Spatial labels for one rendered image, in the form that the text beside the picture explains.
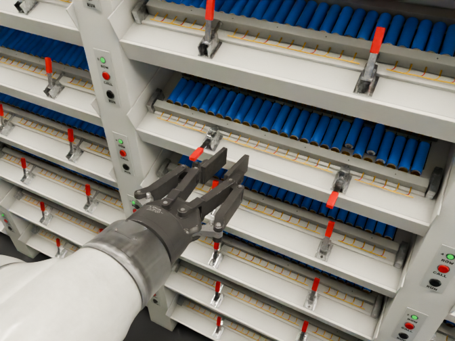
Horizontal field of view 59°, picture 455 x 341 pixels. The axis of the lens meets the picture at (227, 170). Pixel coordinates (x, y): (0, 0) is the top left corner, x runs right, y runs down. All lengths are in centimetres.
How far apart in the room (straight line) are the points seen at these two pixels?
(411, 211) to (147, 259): 48
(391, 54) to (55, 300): 54
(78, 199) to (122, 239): 93
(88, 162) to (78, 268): 78
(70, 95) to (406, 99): 74
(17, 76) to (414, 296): 105
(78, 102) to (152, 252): 65
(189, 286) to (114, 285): 93
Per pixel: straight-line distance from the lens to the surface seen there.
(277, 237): 92
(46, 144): 126
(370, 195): 76
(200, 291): 131
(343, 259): 91
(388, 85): 66
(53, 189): 142
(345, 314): 107
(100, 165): 114
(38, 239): 184
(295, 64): 68
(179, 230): 47
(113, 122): 94
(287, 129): 81
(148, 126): 90
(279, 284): 108
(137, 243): 43
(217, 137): 82
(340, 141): 79
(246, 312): 127
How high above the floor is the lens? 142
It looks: 41 degrees down
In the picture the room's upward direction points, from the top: straight up
